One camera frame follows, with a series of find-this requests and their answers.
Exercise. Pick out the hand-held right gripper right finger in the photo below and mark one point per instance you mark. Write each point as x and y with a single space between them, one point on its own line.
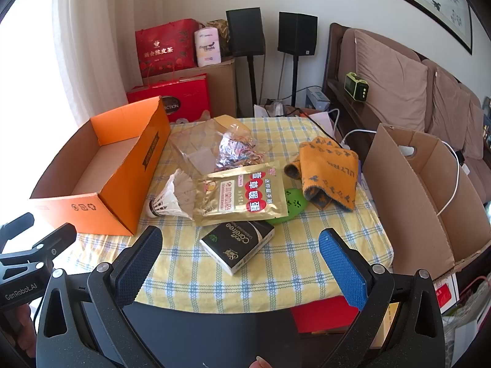
341 272

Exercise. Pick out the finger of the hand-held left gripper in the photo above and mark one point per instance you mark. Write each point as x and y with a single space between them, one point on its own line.
15 226
50 243

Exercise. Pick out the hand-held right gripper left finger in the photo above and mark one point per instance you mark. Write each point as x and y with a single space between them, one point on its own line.
138 264

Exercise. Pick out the white feather shuttlecock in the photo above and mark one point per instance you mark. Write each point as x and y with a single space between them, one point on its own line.
172 195

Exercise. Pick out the orange cardboard box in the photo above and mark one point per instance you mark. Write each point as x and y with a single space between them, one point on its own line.
122 184

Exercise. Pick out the green plastic disc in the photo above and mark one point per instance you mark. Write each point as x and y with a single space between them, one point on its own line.
293 201

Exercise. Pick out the orange patterned towel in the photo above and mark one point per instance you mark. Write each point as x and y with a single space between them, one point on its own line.
326 168

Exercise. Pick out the gold foil packet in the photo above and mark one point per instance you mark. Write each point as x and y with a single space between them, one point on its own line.
238 199

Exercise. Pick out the clear jar with yellow lid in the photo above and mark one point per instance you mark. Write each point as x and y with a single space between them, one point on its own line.
191 149

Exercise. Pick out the bag of colourful rubber bands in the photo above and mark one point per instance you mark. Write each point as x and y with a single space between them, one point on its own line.
238 153

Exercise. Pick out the person's left hand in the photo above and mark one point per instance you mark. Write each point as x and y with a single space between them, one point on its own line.
21 322

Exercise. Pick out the person's right hand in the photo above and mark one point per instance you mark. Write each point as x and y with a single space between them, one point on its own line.
262 363

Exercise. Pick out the brown cardboard box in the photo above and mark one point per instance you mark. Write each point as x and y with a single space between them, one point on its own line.
406 207

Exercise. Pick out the white paper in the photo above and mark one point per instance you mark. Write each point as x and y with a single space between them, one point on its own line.
324 122

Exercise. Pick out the grey box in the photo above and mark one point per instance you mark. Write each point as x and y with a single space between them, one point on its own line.
317 99

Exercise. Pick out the clear plastic bag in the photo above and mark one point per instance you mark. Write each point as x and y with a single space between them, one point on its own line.
275 108

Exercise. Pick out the red gift box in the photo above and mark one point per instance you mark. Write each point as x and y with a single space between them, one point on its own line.
184 92

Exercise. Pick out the green portable device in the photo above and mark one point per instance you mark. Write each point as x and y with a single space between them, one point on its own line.
356 86

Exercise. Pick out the brown sofa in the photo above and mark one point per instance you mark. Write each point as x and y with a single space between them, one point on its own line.
337 84

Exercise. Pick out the black speaker stand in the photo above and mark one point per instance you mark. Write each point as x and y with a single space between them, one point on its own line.
295 80
252 80

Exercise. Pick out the brown carton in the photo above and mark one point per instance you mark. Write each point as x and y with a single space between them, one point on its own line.
220 84

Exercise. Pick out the white curtain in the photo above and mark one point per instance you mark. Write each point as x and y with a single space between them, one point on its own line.
96 27

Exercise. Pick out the red gift bag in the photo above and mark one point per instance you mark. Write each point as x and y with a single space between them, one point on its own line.
165 50

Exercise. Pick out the white toilet paper pack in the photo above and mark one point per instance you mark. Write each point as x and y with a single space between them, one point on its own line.
207 46

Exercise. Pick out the black speaker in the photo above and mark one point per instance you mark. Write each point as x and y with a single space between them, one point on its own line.
245 32
297 32

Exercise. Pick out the dark gold wrapping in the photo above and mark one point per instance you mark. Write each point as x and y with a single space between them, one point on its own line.
223 30

